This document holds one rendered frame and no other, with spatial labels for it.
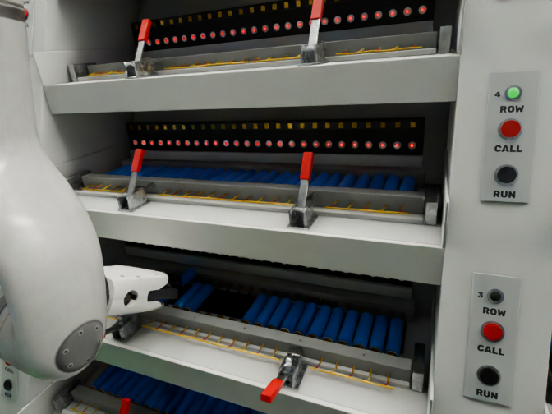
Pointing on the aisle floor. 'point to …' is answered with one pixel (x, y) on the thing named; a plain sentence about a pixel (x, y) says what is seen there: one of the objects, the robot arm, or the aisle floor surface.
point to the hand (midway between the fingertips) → (164, 285)
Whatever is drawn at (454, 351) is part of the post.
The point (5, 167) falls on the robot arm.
